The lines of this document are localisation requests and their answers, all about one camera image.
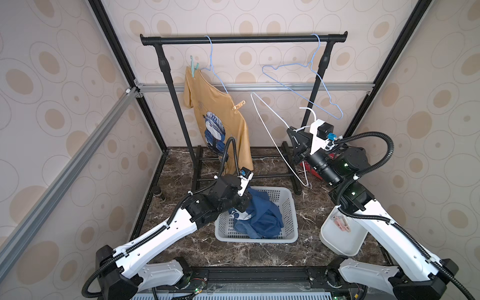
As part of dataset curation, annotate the white wire hanger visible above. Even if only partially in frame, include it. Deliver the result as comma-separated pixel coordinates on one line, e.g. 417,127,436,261
249,92,312,189

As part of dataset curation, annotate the navy blue t-shirt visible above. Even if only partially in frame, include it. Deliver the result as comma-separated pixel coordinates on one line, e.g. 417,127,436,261
229,187,284,239

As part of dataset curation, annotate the pink plastic clothespin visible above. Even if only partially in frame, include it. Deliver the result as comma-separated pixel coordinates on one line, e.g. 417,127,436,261
331,214,351,233

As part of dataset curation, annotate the light blue plastic hanger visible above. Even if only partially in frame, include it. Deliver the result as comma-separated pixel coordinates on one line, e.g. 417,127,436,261
260,33,345,121

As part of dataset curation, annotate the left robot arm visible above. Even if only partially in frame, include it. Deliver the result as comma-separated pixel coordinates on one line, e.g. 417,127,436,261
81,168,253,300

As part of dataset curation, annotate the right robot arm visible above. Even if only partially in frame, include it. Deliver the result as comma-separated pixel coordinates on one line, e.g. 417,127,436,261
286,124,472,300

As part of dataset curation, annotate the red polka dot toaster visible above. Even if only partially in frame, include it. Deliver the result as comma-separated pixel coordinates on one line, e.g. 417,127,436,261
302,161,331,182

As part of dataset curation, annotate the white plastic basket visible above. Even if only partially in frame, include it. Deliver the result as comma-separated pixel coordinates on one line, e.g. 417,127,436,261
214,186,298,243

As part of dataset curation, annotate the yellow plastic clothespin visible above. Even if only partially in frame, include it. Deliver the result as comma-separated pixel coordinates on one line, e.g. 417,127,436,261
232,100,246,111

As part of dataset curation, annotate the mustard yellow t-shirt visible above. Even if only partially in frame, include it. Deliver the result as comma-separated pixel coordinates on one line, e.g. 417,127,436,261
183,67,254,174

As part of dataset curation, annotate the white plastic bin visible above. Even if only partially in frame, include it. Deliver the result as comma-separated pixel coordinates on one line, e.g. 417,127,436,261
319,207,368,257

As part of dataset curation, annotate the teal plastic clothespin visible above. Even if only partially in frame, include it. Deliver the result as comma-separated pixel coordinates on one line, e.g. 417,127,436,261
190,56,200,78

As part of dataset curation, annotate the black clothes rack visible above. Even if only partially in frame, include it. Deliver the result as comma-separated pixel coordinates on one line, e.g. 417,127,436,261
140,31,349,196

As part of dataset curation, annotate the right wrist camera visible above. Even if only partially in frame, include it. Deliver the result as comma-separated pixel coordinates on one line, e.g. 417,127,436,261
309,119,336,155

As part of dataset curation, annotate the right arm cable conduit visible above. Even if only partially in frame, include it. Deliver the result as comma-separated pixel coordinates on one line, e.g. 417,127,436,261
329,130,477,300

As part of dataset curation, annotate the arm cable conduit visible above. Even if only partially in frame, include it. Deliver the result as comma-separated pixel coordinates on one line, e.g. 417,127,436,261
329,130,477,300
81,136,241,300

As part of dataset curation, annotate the pale blue wire hanger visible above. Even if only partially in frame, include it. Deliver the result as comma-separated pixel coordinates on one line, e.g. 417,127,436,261
204,35,230,95

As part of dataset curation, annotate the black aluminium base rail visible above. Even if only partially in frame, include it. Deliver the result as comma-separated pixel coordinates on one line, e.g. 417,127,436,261
139,256,348,291

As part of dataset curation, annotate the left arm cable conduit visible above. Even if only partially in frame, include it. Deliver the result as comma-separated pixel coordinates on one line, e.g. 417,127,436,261
81,136,241,300

